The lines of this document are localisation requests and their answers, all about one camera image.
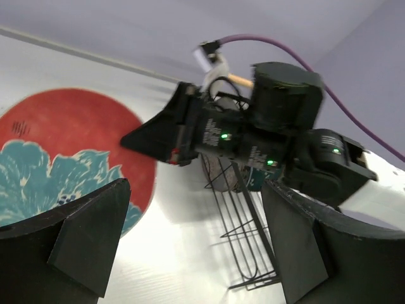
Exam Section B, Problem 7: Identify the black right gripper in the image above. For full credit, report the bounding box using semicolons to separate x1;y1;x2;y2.
120;82;290;173

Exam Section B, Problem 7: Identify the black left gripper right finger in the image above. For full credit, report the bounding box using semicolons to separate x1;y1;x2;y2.
261;181;404;303

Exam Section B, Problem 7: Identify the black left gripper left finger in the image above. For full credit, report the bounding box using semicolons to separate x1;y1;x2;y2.
1;179;131;303

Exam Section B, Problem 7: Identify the red floral plate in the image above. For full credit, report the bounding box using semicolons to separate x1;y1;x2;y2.
1;88;157;234

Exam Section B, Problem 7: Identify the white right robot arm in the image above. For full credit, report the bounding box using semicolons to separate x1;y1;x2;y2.
120;62;404;230

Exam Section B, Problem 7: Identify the grey patterned plate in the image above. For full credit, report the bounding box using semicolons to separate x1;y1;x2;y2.
201;155;240;193

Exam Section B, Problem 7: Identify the light green plate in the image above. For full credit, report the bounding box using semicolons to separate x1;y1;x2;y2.
246;167;282;192

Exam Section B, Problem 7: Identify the black wire dish rack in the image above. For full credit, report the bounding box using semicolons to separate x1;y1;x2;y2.
209;162;280;291

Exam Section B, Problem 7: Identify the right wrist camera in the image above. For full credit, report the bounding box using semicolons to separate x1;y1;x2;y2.
192;41;229;96

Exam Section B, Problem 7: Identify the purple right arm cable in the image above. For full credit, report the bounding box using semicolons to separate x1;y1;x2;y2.
220;34;405;162

